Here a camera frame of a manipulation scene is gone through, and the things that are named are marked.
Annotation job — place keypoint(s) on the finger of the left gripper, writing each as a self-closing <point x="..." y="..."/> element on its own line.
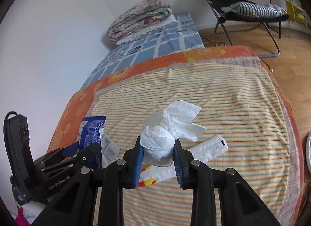
<point x="79" y="158"/>

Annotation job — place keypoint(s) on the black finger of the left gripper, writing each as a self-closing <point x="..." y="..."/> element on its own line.
<point x="59" y="154"/>

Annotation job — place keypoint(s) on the striped yellow towel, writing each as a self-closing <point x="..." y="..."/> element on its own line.
<point x="239" y="103"/>

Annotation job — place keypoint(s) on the white tissue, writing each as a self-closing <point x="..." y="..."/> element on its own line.
<point x="162" y="129"/>

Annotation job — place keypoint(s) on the blue checked bed sheet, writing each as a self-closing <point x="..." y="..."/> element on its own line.
<point x="181" y="35"/>

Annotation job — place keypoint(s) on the striped cushion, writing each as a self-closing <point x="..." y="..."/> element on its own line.
<point x="255" y="11"/>

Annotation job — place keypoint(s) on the colourful white wrapper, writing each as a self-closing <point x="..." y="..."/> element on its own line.
<point x="153" y="174"/>

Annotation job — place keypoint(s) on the dark blue snack wrapper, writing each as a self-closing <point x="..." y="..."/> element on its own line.
<point x="91" y="132"/>

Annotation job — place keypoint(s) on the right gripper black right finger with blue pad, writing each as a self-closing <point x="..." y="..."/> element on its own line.
<point x="239" y="203"/>

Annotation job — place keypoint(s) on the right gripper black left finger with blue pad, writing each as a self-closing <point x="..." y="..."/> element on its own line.
<point x="95" y="194"/>

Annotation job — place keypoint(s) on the white flat wrapper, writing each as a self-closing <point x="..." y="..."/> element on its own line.
<point x="209" y="149"/>

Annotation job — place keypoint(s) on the folded floral quilt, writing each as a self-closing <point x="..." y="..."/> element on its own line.
<point x="144" y="14"/>

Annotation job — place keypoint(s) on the black folding chair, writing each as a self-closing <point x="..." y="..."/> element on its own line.
<point x="222" y="17"/>

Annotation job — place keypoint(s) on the white round ring object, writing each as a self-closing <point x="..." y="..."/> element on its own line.
<point x="308" y="152"/>

